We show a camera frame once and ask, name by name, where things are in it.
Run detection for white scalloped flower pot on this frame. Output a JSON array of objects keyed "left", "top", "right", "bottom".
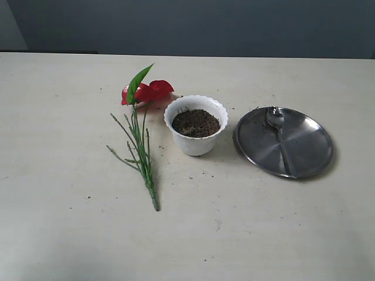
[{"left": 164, "top": 95, "right": 229, "bottom": 156}]

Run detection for artificial red flower green stems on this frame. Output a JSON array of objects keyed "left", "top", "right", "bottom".
[{"left": 107, "top": 64, "right": 174, "bottom": 212}]

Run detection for stainless steel spork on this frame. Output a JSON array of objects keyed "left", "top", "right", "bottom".
[{"left": 266, "top": 107, "right": 296, "bottom": 179}]

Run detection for dark soil in pot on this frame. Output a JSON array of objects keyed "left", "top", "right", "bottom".
[{"left": 172, "top": 109, "right": 220, "bottom": 138}]

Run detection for round stainless steel plate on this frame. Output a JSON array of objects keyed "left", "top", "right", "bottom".
[{"left": 233, "top": 107, "right": 334, "bottom": 179}]

